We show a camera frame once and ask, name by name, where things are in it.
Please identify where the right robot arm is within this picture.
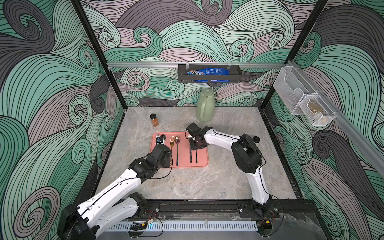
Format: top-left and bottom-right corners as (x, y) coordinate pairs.
(186, 123), (274, 217)

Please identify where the white perforated cable duct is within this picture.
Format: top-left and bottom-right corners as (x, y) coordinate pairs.
(104, 221), (259, 232)

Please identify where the small clear wall bin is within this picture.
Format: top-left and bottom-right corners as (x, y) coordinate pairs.
(299, 94), (337, 127)

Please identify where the pink plastic tray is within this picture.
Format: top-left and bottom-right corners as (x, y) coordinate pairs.
(150, 132), (209, 168)

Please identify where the iridescent gold spoon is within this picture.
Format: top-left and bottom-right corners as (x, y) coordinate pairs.
(175, 136), (181, 166)

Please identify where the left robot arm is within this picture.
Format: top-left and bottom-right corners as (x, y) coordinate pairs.
(57, 143), (172, 240)

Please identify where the black wall basket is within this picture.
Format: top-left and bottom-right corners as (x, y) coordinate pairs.
(178, 65), (243, 83)

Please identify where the black front base frame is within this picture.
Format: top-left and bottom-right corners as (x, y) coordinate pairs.
(130, 200), (317, 220)

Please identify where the gold fork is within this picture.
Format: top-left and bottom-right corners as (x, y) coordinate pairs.
(170, 136), (175, 151)

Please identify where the orange spice jar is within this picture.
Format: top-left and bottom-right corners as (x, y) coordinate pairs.
(150, 114), (159, 127)

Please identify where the blue snack packet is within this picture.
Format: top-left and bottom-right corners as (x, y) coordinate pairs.
(186, 68), (230, 76)

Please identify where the right side aluminium rail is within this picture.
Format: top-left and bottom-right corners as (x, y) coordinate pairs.
(287, 61), (384, 176)

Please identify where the green plastic pitcher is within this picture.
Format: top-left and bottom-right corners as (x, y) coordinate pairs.
(196, 88), (216, 123)

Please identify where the aluminium wall rail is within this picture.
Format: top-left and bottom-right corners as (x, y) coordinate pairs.
(107, 61), (286, 69)

